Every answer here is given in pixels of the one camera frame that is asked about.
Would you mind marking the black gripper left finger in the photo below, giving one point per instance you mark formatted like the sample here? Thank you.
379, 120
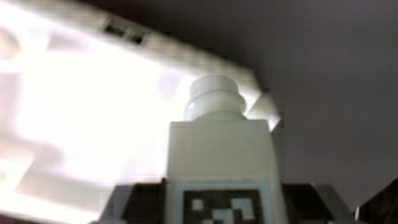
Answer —
136, 205

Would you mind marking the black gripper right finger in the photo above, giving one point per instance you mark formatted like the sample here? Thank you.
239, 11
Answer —
315, 205

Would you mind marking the white table leg with tag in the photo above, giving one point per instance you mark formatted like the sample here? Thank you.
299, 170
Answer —
225, 187

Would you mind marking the white square tabletop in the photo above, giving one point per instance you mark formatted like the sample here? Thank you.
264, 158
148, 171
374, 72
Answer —
95, 88

